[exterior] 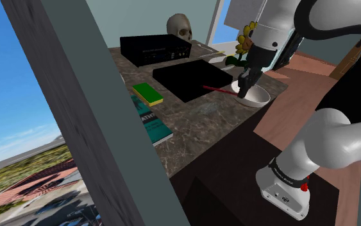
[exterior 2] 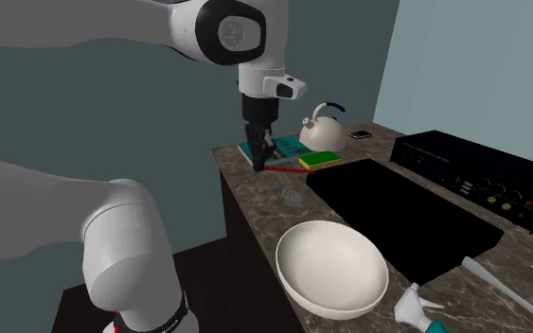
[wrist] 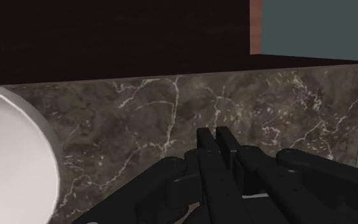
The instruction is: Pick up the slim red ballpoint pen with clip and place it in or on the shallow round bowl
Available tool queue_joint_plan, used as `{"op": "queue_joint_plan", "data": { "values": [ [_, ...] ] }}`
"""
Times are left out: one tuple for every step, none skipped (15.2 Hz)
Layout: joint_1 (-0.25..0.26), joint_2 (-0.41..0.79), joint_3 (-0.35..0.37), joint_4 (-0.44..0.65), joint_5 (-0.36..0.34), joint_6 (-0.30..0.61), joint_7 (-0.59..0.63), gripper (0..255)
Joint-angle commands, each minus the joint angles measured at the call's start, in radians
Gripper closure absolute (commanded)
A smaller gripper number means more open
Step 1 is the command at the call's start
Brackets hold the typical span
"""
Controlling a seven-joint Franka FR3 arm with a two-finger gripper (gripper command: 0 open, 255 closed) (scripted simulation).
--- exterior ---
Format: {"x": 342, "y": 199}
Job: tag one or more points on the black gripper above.
{"x": 260, "y": 58}

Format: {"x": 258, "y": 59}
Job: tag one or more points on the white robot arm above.
{"x": 330, "y": 140}

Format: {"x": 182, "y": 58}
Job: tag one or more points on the white bowl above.
{"x": 256, "y": 95}

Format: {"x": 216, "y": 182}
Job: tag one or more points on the red pen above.
{"x": 219, "y": 90}

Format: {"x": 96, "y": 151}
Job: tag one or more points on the sunflower toy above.
{"x": 245, "y": 42}

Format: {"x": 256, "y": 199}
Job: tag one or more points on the white stick with yellow tip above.
{"x": 212, "y": 54}

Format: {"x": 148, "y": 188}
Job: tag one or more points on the window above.
{"x": 227, "y": 33}

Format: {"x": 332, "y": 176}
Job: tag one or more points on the flat black box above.
{"x": 189, "y": 79}

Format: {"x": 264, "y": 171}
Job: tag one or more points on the beige skull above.
{"x": 178, "y": 26}

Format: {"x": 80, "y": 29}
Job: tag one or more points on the dark robot stand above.
{"x": 245, "y": 175}

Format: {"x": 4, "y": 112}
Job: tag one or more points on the black electronic device box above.
{"x": 152, "y": 48}

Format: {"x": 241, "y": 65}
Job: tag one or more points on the teal book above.
{"x": 155, "y": 125}

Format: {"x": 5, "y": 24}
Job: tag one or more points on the green and yellow sponge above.
{"x": 146, "y": 92}

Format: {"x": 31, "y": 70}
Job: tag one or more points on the wooden door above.
{"x": 350, "y": 56}

